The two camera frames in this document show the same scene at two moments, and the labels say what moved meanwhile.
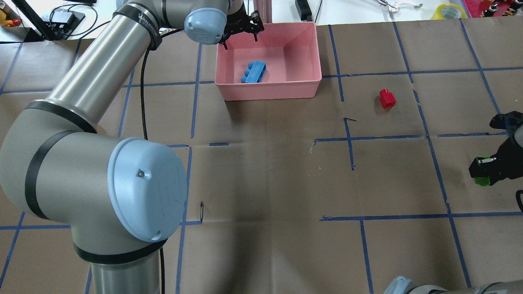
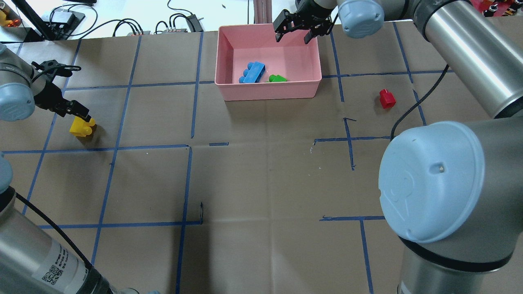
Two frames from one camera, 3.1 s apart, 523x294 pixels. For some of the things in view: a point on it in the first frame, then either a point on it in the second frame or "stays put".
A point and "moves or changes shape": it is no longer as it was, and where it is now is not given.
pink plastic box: x=291 y=52 stays put
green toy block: x=484 y=181 moves or changes shape
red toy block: x=387 y=99 stays put
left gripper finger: x=258 y=26 -> x=80 y=111
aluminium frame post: x=264 y=8 stays put
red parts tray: x=475 y=7 stays put
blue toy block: x=255 y=72 stays put
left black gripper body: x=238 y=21 -> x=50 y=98
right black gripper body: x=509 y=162 -> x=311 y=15
